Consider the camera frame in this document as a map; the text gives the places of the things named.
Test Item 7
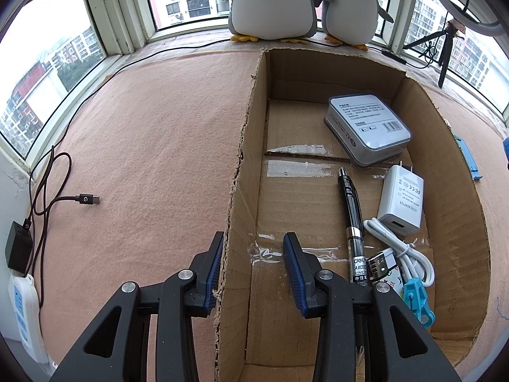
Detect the white window frame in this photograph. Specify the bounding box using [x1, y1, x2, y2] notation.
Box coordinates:
[0, 0, 509, 176]

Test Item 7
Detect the small penguin plush toy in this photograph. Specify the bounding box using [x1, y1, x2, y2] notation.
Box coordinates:
[314, 0, 394, 52]

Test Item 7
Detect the black USB-C cable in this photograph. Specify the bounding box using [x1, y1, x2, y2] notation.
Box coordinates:
[24, 153, 101, 228]

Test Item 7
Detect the grey tin box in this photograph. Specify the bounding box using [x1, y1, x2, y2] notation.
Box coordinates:
[323, 94, 413, 168]

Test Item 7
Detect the white USB cable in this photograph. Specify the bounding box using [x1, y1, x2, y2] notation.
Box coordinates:
[363, 217, 436, 287]

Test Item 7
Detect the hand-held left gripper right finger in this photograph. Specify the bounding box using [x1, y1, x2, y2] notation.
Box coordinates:
[282, 232, 462, 382]

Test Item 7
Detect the light blue plastic clip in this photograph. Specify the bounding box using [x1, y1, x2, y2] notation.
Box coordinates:
[400, 278, 436, 329]

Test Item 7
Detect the white star print tag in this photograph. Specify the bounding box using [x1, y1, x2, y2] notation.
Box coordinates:
[374, 271, 407, 297]

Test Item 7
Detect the white ring light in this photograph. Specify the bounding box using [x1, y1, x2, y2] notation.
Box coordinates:
[427, 0, 509, 35]

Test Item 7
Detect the black inline cable remote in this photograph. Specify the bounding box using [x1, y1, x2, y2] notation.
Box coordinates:
[381, 48, 407, 66]

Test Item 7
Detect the black power adapter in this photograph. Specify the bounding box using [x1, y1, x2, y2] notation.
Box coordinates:
[5, 221, 34, 273]

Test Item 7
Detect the large penguin plush toy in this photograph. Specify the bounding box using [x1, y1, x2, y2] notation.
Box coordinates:
[220, 0, 335, 45]

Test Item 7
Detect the thin black cable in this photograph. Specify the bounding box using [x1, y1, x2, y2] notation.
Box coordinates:
[30, 38, 240, 276]

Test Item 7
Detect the cardboard box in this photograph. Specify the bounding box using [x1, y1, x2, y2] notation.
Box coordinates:
[215, 46, 492, 382]

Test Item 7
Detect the black mini tripod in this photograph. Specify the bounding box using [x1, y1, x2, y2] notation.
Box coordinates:
[401, 22, 466, 88]

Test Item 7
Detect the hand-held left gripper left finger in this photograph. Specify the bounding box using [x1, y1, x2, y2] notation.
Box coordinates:
[50, 231, 226, 382]

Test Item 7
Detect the pink felt mat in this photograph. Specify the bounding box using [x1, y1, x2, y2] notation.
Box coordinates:
[30, 32, 509, 382]

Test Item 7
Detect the blue plastic holder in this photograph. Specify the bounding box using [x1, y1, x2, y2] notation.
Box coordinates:
[453, 132, 484, 182]

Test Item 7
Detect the black pen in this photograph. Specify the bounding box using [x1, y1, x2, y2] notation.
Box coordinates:
[337, 166, 376, 357]

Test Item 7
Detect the white power strip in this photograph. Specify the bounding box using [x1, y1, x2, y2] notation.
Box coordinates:
[7, 274, 51, 364]

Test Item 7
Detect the white wall charger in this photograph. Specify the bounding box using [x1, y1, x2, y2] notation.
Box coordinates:
[376, 161, 425, 238]

